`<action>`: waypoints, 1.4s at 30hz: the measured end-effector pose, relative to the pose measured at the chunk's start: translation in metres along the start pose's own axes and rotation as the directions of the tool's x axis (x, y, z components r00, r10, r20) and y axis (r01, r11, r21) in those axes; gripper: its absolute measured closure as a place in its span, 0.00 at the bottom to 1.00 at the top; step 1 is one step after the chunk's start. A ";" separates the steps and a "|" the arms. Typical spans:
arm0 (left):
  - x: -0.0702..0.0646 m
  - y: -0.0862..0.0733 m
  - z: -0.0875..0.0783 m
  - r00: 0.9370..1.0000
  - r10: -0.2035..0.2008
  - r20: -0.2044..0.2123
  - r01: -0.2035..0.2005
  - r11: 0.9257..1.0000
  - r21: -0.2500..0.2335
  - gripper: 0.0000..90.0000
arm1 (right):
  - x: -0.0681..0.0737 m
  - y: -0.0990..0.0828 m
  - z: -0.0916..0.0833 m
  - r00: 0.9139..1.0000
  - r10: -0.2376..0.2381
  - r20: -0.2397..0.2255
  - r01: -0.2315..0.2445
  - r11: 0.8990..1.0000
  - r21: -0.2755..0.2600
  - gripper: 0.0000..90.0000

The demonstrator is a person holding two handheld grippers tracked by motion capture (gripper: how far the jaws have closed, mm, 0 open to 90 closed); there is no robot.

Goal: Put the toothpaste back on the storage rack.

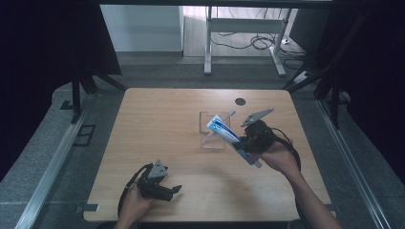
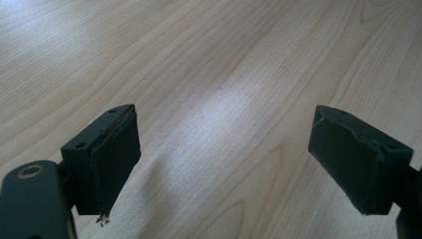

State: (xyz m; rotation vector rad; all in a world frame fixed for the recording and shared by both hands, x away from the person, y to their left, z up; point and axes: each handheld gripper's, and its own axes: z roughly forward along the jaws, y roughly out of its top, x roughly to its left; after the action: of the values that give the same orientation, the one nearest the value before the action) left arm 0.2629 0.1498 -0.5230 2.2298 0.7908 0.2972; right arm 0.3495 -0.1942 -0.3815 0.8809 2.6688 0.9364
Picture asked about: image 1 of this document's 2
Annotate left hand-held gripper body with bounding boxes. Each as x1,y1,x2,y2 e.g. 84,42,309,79
137,158,176,202

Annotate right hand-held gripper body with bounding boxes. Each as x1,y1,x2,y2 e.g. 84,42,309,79
240,107,279,155

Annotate white and blue toothpaste tube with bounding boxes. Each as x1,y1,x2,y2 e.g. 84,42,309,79
206,114,264,169

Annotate clear plastic cup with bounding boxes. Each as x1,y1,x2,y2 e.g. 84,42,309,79
199,110,231,151

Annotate person's left hand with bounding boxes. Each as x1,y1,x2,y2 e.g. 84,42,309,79
117,183,157,225

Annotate person's right hand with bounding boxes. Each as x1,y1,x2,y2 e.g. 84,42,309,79
258,140,303,179

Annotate white power strip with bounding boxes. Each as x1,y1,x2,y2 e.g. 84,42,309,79
292,71,311,85

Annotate black metal stand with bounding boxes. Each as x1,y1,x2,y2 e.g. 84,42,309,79
70,63,128,125
282,12,367,130

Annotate black curtain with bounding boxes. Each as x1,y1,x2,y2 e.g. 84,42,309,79
0,0,122,182
305,0,405,177

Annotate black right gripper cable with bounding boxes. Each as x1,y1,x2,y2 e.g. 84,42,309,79
270,126,314,229

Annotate grey table bracket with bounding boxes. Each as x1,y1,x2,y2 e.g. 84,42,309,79
75,203,100,214

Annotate black floor cables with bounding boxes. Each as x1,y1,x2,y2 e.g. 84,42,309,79
209,8,308,71

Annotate aluminium floor rail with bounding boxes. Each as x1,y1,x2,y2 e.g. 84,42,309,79
314,98,391,229
14,94,94,229

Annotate white desk frame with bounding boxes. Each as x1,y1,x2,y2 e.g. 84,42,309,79
203,5,296,77

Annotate white wall panel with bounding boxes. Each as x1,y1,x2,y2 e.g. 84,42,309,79
99,4,185,52

